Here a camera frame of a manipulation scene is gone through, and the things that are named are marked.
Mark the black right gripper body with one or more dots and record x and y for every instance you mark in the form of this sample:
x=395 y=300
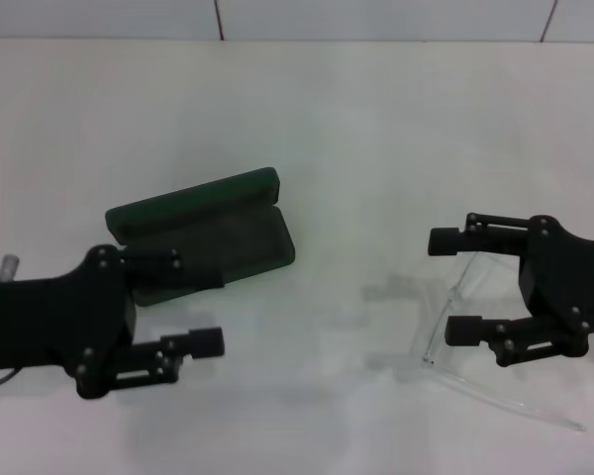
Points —
x=569 y=282

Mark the clear white glasses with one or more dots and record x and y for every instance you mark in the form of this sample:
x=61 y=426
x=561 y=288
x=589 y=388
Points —
x=445 y=368

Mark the left gripper silver connector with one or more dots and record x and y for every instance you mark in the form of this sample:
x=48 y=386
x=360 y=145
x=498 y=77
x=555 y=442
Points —
x=9 y=264

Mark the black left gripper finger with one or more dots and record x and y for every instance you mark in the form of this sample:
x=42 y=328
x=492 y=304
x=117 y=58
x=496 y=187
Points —
x=153 y=261
x=205 y=342

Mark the green glasses case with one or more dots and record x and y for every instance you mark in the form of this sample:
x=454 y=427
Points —
x=237 y=237

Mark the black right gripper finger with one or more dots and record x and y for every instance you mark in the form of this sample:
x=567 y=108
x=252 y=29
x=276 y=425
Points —
x=445 y=241
x=465 y=331

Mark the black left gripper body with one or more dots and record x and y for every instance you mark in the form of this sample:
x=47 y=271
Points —
x=54 y=316

